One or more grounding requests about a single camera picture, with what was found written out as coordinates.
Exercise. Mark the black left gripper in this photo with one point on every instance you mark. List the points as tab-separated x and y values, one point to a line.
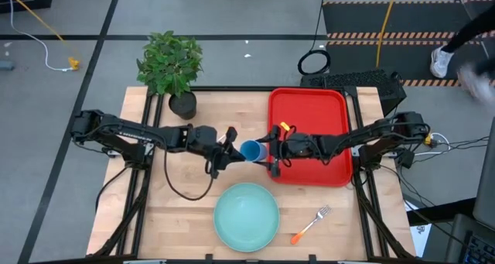
203	140

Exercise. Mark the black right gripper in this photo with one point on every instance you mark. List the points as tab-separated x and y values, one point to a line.
298	146

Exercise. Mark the blue plastic cup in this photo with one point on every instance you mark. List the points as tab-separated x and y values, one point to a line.
255	151

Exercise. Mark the teal round plate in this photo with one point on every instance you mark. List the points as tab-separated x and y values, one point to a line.
246	217

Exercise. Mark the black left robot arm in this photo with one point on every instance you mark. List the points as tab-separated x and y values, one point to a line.
116	130

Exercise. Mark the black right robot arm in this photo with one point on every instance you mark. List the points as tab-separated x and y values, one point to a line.
371	134

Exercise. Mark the red plastic tray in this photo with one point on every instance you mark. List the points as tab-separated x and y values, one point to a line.
309	109

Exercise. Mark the yellow plastic utensil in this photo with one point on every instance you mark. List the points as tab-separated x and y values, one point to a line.
285	126

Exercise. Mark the black plant pot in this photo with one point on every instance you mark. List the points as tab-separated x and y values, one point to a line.
183	106

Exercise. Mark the green leafy plant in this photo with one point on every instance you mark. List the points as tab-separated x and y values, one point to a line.
170	62

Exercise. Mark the black hazard-striped floor mat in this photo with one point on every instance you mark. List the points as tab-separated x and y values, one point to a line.
356	20

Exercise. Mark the yellow connector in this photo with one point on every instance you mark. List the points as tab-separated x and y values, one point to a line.
427	140

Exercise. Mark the white paper sheet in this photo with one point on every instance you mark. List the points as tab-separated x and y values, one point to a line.
421	237

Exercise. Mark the person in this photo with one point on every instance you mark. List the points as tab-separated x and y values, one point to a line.
441	62

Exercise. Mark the dark monitor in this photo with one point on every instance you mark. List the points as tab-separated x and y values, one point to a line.
487	179

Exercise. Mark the black laptop keyboard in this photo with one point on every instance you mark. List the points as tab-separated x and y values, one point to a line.
479	252

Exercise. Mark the small grey block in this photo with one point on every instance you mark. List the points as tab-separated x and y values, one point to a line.
5	66

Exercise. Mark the black metal table frame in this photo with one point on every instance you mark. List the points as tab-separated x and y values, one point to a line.
232	88

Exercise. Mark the black table edge bracket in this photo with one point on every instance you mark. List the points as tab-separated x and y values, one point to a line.
209	258
312	258

